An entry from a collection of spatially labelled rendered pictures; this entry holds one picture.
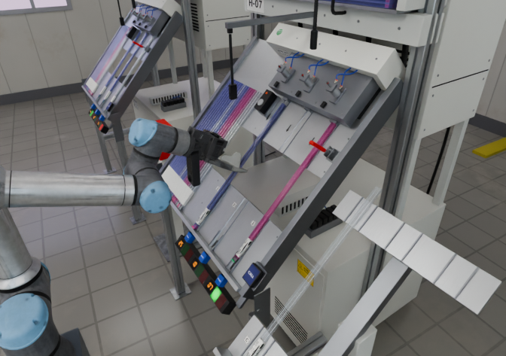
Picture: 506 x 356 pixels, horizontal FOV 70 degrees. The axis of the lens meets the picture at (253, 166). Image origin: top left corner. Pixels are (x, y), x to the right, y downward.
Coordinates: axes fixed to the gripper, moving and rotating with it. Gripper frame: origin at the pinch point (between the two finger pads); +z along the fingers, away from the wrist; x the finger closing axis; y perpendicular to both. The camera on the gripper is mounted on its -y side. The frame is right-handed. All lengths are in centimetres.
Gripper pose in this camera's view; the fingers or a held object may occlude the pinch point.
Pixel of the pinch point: (234, 163)
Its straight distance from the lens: 117.1
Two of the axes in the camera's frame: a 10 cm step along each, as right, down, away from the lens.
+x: -5.4, -4.2, 7.2
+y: 4.1, -8.9, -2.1
